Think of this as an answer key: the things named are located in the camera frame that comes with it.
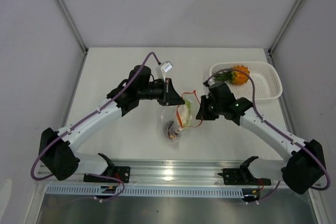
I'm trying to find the green toy cabbage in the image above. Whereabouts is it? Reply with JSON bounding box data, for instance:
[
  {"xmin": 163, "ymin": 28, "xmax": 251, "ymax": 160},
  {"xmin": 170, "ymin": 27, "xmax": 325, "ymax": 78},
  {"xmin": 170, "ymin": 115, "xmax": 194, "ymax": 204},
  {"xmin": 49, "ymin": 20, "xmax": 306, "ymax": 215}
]
[{"xmin": 184, "ymin": 99, "xmax": 194, "ymax": 110}]

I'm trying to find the toy pineapple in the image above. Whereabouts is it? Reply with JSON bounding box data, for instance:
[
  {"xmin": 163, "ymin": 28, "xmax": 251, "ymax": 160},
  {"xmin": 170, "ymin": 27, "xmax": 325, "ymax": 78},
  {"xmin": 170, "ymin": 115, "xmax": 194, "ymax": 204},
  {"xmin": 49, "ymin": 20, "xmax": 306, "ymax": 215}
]
[{"xmin": 214, "ymin": 65, "xmax": 250, "ymax": 86}]

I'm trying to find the frame post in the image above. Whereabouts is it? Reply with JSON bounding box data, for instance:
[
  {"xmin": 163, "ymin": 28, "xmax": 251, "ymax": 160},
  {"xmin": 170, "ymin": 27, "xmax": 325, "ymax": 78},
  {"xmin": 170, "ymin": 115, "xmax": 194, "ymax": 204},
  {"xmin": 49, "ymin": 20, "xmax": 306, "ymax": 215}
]
[
  {"xmin": 268, "ymin": 0, "xmax": 306, "ymax": 57},
  {"xmin": 54, "ymin": 0, "xmax": 88, "ymax": 55}
]

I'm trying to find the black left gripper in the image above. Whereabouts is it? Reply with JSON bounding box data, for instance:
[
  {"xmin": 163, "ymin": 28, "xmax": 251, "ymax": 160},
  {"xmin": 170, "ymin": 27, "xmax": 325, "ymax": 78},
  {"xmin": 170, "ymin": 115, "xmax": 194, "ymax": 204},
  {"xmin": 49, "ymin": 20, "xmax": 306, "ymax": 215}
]
[{"xmin": 138, "ymin": 78, "xmax": 185, "ymax": 106}]

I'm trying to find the white plastic basket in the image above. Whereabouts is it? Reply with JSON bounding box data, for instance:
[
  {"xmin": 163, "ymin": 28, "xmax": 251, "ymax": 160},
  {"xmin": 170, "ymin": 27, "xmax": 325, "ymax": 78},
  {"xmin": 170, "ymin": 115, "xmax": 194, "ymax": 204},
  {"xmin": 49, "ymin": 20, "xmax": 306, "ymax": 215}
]
[{"xmin": 209, "ymin": 61, "xmax": 283, "ymax": 101}]

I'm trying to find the aluminium frame rail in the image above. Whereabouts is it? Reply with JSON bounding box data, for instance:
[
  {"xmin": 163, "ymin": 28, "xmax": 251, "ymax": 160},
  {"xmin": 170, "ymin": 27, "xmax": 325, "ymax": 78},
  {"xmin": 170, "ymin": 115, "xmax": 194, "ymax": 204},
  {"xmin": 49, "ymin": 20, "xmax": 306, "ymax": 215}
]
[{"xmin": 35, "ymin": 159, "xmax": 322, "ymax": 189}]

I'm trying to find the clear zip bag orange zipper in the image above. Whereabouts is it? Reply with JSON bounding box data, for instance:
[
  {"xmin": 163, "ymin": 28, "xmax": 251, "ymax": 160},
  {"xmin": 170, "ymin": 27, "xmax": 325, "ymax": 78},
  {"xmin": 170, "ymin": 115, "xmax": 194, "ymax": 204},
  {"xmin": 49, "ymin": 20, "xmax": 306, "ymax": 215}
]
[{"xmin": 159, "ymin": 90, "xmax": 203, "ymax": 149}]

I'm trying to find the left back frame post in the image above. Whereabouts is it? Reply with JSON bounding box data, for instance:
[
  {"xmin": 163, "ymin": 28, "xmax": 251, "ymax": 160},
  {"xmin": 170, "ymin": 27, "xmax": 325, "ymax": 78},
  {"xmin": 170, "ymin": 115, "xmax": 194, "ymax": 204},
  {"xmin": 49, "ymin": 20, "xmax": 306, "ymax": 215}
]
[{"xmin": 54, "ymin": 0, "xmax": 88, "ymax": 55}]

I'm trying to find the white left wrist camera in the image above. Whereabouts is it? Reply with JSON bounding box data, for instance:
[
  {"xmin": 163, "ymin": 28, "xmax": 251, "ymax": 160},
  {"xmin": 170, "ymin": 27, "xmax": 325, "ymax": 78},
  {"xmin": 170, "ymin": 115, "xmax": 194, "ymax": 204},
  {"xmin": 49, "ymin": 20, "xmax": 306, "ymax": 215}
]
[{"xmin": 156, "ymin": 61, "xmax": 173, "ymax": 80}]

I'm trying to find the right back frame post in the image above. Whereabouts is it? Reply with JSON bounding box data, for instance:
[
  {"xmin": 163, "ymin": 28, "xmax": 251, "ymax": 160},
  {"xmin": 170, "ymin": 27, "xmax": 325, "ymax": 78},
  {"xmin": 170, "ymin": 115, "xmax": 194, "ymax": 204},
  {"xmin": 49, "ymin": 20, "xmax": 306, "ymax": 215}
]
[{"xmin": 268, "ymin": 0, "xmax": 306, "ymax": 57}]

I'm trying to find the white slotted cable duct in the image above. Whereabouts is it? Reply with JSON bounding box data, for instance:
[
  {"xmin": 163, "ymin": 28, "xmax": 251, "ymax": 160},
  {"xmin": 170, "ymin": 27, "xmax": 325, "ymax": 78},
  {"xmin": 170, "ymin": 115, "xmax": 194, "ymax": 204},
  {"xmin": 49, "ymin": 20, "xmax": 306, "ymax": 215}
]
[{"xmin": 46, "ymin": 185, "xmax": 244, "ymax": 198}]

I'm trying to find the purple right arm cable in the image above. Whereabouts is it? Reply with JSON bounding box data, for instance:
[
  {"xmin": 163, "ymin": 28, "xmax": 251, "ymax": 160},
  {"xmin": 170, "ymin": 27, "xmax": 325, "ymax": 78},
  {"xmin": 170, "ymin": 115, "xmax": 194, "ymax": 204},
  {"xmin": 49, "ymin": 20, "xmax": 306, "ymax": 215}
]
[{"xmin": 203, "ymin": 68, "xmax": 331, "ymax": 205}]

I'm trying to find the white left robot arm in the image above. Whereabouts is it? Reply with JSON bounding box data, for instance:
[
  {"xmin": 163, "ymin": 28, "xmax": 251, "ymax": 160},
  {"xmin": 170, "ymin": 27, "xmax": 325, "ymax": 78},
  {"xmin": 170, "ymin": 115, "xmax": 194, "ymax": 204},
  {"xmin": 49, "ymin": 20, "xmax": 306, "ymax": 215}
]
[{"xmin": 39, "ymin": 61, "xmax": 185, "ymax": 182}]

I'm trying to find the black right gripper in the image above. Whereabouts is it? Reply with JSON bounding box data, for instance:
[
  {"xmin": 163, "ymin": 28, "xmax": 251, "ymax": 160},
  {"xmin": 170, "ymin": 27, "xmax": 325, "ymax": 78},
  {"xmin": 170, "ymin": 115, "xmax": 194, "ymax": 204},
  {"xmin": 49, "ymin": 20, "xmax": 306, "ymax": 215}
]
[{"xmin": 196, "ymin": 95, "xmax": 224, "ymax": 121}]

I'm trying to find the white toy garlic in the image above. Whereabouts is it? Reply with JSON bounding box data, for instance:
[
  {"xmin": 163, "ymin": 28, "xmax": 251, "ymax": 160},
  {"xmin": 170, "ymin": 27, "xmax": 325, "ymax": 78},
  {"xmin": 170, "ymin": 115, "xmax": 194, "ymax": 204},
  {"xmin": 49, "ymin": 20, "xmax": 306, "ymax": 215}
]
[{"xmin": 176, "ymin": 105, "xmax": 193, "ymax": 132}]

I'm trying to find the dark red toy apple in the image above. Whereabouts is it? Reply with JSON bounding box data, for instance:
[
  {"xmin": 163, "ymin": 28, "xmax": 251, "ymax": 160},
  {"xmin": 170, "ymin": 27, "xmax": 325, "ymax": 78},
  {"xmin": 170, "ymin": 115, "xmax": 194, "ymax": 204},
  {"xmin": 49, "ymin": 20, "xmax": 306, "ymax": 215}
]
[{"xmin": 163, "ymin": 120, "xmax": 180, "ymax": 142}]

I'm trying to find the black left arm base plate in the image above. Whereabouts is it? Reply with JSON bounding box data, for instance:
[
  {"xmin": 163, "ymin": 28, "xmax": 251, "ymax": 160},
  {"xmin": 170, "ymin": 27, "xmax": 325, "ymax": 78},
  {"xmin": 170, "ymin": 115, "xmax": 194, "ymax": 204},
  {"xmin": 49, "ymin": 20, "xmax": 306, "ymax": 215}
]
[{"xmin": 83, "ymin": 166, "xmax": 131, "ymax": 183}]

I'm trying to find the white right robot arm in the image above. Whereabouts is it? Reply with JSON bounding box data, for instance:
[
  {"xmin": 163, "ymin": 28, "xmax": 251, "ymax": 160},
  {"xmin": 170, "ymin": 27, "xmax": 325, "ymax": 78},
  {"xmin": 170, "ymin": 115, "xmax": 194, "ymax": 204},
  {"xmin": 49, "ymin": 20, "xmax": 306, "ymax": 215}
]
[{"xmin": 196, "ymin": 82, "xmax": 330, "ymax": 194}]

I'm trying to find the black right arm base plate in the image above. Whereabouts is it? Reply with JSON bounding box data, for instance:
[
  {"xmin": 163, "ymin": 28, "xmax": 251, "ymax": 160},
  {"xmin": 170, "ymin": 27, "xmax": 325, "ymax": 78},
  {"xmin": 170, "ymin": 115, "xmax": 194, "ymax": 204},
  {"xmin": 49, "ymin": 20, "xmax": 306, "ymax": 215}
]
[{"xmin": 218, "ymin": 168, "xmax": 271, "ymax": 186}]

